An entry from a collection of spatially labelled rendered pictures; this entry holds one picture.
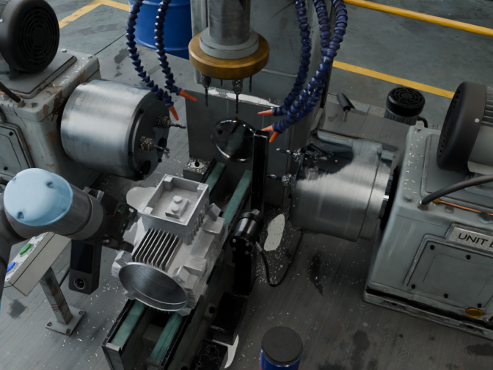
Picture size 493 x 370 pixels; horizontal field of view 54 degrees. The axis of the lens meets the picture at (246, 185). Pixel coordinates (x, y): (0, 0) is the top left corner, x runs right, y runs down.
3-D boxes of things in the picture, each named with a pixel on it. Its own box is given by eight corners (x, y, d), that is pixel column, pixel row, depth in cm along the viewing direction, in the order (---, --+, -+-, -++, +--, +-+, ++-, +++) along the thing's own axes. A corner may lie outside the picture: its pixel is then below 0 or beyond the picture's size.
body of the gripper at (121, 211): (141, 211, 89) (114, 194, 78) (124, 255, 87) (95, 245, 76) (104, 201, 91) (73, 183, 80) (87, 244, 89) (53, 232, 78)
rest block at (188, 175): (192, 182, 152) (190, 153, 143) (213, 188, 150) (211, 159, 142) (184, 195, 148) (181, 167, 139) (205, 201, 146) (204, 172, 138)
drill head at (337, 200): (280, 172, 139) (287, 100, 122) (425, 208, 131) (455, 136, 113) (252, 235, 122) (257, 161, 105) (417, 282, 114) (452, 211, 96)
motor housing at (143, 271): (157, 234, 121) (148, 180, 108) (228, 254, 117) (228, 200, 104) (118, 300, 107) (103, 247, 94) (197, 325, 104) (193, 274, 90)
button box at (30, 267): (59, 238, 109) (42, 222, 106) (77, 233, 104) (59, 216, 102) (9, 301, 97) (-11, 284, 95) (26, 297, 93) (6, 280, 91)
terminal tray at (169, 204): (166, 196, 109) (163, 173, 104) (210, 208, 107) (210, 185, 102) (143, 235, 101) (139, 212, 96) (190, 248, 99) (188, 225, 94)
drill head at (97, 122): (81, 121, 154) (61, 50, 136) (185, 147, 146) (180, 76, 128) (31, 171, 137) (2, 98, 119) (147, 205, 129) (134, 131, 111)
